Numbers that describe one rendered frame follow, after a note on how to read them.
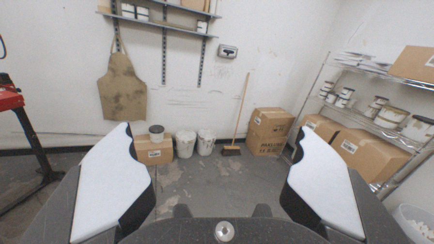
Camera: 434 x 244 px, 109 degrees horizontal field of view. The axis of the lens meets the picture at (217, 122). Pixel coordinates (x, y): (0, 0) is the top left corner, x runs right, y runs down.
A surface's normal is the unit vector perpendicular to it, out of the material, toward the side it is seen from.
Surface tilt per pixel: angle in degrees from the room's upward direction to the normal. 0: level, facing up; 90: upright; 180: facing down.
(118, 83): 88
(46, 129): 90
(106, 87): 88
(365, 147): 88
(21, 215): 0
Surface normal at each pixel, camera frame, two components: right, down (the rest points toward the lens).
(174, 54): 0.31, 0.51
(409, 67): -0.92, 0.02
